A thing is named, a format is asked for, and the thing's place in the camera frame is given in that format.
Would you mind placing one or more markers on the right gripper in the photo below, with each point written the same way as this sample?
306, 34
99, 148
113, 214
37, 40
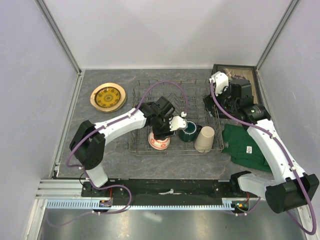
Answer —
209, 102

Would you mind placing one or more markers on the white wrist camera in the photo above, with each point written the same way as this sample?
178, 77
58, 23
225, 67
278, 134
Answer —
221, 81
177, 123

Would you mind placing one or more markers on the cream bird plate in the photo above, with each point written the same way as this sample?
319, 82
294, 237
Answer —
112, 109

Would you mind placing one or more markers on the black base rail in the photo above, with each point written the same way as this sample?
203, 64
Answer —
167, 191

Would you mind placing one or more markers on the yellow patterned small plate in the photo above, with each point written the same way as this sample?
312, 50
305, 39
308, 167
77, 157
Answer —
108, 97

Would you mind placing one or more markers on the white red patterned bowl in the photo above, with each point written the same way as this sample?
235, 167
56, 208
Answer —
158, 144

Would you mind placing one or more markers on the beige cup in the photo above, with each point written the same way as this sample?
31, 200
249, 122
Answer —
204, 142

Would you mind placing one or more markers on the green cloth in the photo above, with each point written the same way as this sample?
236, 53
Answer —
243, 150

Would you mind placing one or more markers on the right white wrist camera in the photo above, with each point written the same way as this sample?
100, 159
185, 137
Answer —
221, 81

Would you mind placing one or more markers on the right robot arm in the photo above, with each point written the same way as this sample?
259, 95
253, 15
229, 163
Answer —
291, 187

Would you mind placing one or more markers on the slotted cable duct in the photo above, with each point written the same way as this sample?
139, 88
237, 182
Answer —
90, 204

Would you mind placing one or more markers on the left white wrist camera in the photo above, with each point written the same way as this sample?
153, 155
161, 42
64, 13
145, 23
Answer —
177, 123

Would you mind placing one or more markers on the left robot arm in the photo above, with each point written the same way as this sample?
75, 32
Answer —
90, 139

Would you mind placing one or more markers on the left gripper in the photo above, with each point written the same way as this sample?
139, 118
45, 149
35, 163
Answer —
162, 135

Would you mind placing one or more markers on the dark green mug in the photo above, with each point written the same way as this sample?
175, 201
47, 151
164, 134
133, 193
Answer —
190, 133

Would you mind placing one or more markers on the black glass-lid display box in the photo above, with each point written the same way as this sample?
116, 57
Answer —
246, 71

